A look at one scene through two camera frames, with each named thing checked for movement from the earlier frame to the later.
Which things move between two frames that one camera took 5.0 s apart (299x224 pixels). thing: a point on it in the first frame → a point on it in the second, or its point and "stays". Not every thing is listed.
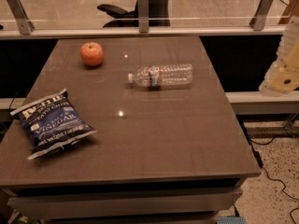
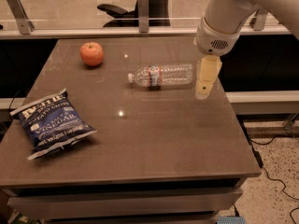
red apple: (92, 53) stays
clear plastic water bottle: (160, 76) stays
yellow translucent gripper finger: (282, 76) → (208, 67)
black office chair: (158, 9) stays
